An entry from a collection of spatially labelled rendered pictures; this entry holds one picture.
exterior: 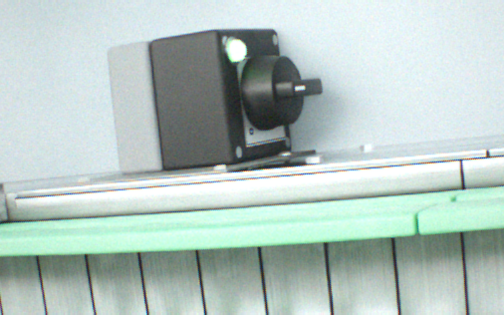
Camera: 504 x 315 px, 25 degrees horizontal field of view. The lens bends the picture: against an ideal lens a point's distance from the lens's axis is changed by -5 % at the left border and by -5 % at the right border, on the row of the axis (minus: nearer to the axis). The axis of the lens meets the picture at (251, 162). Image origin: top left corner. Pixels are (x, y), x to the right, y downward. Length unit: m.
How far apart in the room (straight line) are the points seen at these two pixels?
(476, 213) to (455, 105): 0.23
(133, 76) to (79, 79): 0.13
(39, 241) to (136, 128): 0.14
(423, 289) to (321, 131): 0.19
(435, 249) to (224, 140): 0.16
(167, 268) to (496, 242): 0.19
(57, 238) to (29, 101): 0.29
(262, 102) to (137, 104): 0.08
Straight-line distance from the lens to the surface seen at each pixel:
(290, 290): 0.63
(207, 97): 0.69
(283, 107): 0.70
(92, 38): 0.84
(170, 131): 0.71
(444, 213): 0.50
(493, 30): 0.71
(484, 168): 0.58
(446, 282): 0.60
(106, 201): 0.68
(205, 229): 0.55
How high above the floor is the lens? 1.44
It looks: 62 degrees down
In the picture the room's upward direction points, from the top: 103 degrees counter-clockwise
